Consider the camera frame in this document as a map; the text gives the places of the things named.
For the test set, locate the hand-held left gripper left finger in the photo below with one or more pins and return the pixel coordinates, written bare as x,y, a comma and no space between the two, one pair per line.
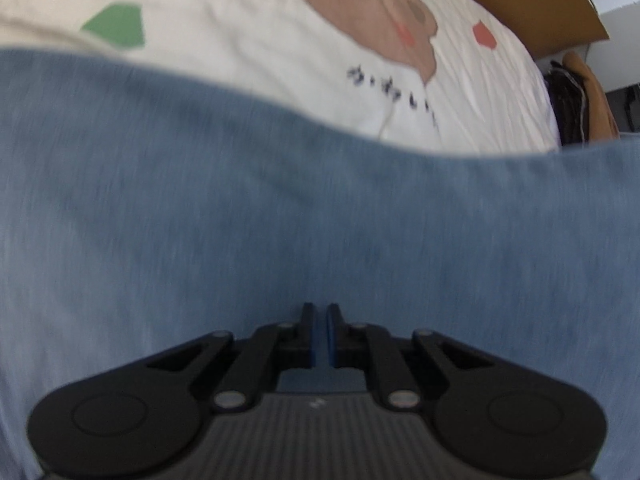
312,345

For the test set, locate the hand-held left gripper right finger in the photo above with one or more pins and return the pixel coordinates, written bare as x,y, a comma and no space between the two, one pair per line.
331,340

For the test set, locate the light blue jeans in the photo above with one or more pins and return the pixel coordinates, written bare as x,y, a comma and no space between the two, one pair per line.
250,210

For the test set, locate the cream printed bedsheet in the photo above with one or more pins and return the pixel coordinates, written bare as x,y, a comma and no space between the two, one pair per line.
250,35

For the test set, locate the dark plaid cloth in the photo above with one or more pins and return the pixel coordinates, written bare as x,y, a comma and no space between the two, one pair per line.
567,110

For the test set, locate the tan cloth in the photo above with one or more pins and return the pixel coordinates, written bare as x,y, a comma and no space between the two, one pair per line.
595,100

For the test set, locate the brown cardboard sheet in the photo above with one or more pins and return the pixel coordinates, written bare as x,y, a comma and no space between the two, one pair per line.
540,5

